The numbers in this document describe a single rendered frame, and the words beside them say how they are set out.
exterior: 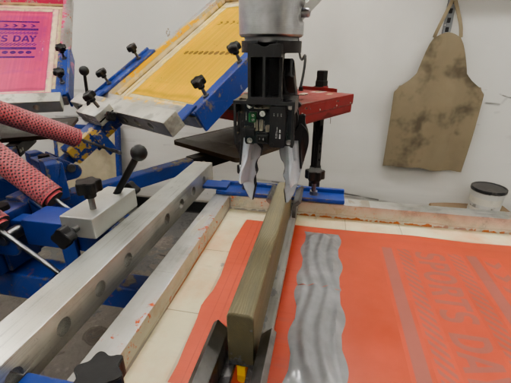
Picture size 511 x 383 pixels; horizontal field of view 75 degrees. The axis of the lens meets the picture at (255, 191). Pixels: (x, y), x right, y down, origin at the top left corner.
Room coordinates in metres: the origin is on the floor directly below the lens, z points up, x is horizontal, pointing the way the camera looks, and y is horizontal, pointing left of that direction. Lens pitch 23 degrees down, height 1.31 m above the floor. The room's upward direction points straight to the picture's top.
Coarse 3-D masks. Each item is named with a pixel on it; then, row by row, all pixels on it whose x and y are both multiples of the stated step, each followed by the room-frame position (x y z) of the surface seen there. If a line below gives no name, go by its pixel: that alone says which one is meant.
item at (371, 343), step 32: (224, 288) 0.44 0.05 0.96; (288, 288) 0.44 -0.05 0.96; (224, 320) 0.37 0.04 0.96; (288, 320) 0.37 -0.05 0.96; (352, 320) 0.37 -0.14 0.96; (384, 320) 0.37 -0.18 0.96; (192, 352) 0.31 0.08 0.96; (288, 352) 0.31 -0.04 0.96; (352, 352) 0.31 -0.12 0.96; (384, 352) 0.31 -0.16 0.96
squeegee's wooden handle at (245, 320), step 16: (272, 208) 0.51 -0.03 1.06; (288, 208) 0.58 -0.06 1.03; (272, 224) 0.46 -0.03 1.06; (256, 240) 0.41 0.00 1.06; (272, 240) 0.41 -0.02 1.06; (256, 256) 0.37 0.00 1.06; (272, 256) 0.38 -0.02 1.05; (256, 272) 0.34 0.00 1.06; (272, 272) 0.39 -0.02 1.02; (240, 288) 0.31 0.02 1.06; (256, 288) 0.31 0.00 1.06; (240, 304) 0.28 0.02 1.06; (256, 304) 0.28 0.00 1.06; (240, 320) 0.27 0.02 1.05; (256, 320) 0.28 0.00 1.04; (240, 336) 0.27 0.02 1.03; (256, 336) 0.28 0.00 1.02; (240, 352) 0.27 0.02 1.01; (256, 352) 0.28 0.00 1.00
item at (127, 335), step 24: (216, 216) 0.63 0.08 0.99; (336, 216) 0.68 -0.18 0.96; (360, 216) 0.67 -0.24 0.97; (384, 216) 0.66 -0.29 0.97; (408, 216) 0.65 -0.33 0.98; (432, 216) 0.64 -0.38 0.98; (456, 216) 0.63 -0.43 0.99; (480, 216) 0.62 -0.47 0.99; (504, 216) 0.62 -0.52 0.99; (192, 240) 0.53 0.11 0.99; (168, 264) 0.45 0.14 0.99; (192, 264) 0.49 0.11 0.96; (144, 288) 0.39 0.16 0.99; (168, 288) 0.40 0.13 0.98; (120, 312) 0.34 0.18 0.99; (144, 312) 0.34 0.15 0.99; (120, 336) 0.30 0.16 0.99; (144, 336) 0.33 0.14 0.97
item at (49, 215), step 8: (48, 208) 0.55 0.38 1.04; (56, 208) 0.55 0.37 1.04; (64, 208) 0.55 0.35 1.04; (32, 216) 0.52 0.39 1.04; (40, 216) 0.52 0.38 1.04; (48, 216) 0.52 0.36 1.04; (56, 216) 0.52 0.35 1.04; (24, 224) 0.51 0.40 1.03; (32, 224) 0.51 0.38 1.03; (40, 224) 0.50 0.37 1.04; (48, 224) 0.50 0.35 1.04; (56, 224) 0.50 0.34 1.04; (24, 232) 0.51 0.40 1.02; (32, 232) 0.51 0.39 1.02; (40, 232) 0.50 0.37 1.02; (48, 232) 0.50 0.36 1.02; (32, 240) 0.51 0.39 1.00; (40, 240) 0.50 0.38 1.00; (48, 240) 0.50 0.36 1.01; (80, 240) 0.49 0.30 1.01; (88, 240) 0.48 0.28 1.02; (96, 240) 0.48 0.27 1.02; (80, 248) 0.49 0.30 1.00
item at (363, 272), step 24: (240, 240) 0.58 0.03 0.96; (360, 240) 0.58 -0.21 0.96; (384, 240) 0.58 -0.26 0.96; (408, 240) 0.58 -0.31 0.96; (432, 240) 0.58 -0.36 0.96; (240, 264) 0.50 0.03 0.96; (288, 264) 0.50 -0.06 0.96; (360, 264) 0.50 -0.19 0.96; (504, 264) 0.50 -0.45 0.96; (360, 288) 0.44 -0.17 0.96; (384, 288) 0.44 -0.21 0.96
